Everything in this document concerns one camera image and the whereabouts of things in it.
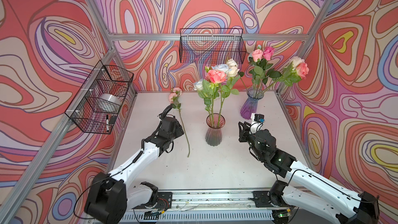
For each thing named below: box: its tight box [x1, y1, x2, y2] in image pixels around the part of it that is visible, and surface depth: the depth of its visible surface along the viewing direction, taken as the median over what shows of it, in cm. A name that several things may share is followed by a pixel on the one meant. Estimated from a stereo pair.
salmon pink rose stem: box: [205, 69, 227, 127], surface depth 64 cm
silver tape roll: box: [95, 93, 123, 112], surface depth 73 cm
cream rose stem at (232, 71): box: [217, 58, 240, 129], surface depth 75 cm
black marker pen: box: [106, 114, 110, 133], surface depth 74 cm
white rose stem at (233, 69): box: [226, 58, 250, 93], surface depth 72 cm
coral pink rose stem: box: [263, 62, 310, 93], surface depth 78 cm
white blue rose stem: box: [193, 79, 212, 125], surface depth 73 cm
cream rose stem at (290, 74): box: [264, 56, 306, 91], surface depth 80 cm
